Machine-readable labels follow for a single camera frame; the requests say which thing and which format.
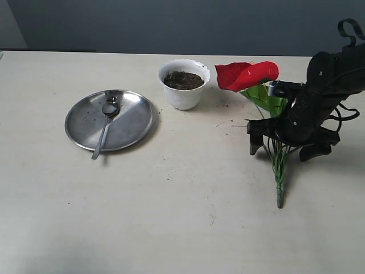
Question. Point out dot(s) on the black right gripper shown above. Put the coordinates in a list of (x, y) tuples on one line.
[(317, 141)]

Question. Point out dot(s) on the red artificial anthurium flower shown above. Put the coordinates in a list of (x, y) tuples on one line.
[(252, 81)]

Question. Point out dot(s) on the stainless steel spork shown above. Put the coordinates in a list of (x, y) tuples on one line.
[(110, 109)]

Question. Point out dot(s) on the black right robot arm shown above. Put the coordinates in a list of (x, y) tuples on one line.
[(331, 79)]

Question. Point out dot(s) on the white plastic flower pot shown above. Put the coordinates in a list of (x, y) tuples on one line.
[(183, 99)]

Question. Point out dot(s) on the dark soil in pot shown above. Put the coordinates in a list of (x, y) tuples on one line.
[(181, 80)]

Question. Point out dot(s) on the round stainless steel plate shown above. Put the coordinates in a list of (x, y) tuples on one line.
[(85, 120)]

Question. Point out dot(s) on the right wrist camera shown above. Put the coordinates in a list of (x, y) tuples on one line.
[(283, 89)]

